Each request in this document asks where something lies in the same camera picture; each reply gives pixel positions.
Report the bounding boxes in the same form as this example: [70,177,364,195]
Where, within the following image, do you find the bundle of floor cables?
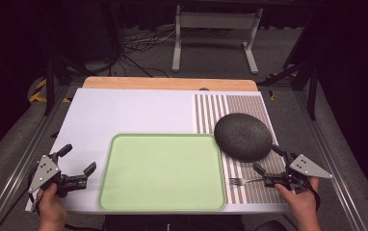
[119,26,177,78]

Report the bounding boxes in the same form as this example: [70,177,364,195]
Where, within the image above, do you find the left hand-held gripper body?
[27,152,89,198]

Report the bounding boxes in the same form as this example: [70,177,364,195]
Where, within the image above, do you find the striped placemat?
[193,93,288,205]

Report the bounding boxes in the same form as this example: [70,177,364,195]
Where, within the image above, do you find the aluminium frame rail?
[292,90,368,231]
[0,86,72,231]

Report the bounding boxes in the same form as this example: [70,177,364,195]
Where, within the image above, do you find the wooden table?
[82,76,259,92]

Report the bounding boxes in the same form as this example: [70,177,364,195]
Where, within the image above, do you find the grey metal stand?
[171,4,265,76]

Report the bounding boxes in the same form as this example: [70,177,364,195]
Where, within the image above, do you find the yellow black floor tape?
[266,72,297,102]
[28,78,73,104]

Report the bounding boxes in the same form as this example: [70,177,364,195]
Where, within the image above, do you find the person's left hand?
[37,183,68,223]

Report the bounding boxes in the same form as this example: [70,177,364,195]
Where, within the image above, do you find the white board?
[25,88,291,215]

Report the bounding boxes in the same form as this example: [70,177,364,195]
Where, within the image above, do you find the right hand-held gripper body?
[263,153,334,194]

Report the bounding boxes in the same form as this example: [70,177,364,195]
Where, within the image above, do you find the silver metal fork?
[228,176,267,187]

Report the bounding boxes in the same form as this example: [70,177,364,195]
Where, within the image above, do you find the person's right hand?
[274,176,322,222]

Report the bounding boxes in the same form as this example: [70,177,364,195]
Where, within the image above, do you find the light green tray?
[97,133,228,213]

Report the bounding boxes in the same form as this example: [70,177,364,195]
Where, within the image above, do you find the black stand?
[42,6,90,117]
[257,18,320,121]

